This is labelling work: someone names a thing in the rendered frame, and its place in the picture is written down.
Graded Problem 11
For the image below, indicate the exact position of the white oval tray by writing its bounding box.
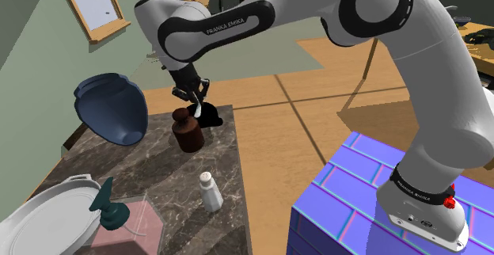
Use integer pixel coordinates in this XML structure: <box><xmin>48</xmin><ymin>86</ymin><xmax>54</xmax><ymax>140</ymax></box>
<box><xmin>0</xmin><ymin>173</ymin><xmax>104</xmax><ymax>255</ymax></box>

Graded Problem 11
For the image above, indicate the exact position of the wooden framed window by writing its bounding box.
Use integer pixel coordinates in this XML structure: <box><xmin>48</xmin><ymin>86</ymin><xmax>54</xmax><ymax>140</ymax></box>
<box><xmin>53</xmin><ymin>0</ymin><xmax>132</xmax><ymax>45</ymax></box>

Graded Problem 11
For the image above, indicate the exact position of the brown round bottle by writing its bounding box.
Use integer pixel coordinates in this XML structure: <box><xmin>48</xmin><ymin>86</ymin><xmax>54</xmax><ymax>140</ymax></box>
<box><xmin>171</xmin><ymin>107</ymin><xmax>206</xmax><ymax>154</ymax></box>

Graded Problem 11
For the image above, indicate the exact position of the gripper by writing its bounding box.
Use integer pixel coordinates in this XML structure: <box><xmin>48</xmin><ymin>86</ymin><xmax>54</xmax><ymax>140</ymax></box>
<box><xmin>168</xmin><ymin>62</ymin><xmax>211</xmax><ymax>105</ymax></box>

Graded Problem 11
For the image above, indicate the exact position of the dark blue vase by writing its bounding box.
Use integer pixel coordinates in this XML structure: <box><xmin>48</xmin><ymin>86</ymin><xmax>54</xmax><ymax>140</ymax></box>
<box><xmin>73</xmin><ymin>72</ymin><xmax>150</xmax><ymax>147</ymax></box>

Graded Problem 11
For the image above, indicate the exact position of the purple brick-patterned robot stand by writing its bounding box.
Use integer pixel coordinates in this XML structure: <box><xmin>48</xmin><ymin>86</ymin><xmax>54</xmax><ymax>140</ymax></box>
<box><xmin>287</xmin><ymin>131</ymin><xmax>494</xmax><ymax>255</ymax></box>

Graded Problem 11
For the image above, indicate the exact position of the black rounded object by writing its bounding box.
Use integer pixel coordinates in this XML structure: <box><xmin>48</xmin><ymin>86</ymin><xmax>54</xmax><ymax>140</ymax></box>
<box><xmin>186</xmin><ymin>102</ymin><xmax>224</xmax><ymax>129</ymax></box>

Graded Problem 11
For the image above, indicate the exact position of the pink soap dispenser teal pump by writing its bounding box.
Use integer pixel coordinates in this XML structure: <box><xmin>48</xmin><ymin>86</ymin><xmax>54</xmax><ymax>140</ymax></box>
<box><xmin>88</xmin><ymin>176</ymin><xmax>165</xmax><ymax>255</ymax></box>

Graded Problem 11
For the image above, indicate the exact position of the white spoon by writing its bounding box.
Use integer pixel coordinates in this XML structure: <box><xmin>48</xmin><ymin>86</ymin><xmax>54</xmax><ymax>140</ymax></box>
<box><xmin>193</xmin><ymin>93</ymin><xmax>203</xmax><ymax>119</ymax></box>

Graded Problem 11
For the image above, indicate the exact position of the white salt shaker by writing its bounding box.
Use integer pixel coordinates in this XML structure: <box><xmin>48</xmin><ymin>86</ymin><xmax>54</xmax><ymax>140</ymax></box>
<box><xmin>198</xmin><ymin>171</ymin><xmax>225</xmax><ymax>214</ymax></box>

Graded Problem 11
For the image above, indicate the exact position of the wooden table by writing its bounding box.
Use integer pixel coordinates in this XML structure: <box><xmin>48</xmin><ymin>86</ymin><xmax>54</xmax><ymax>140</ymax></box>
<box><xmin>450</xmin><ymin>5</ymin><xmax>494</xmax><ymax>90</ymax></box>

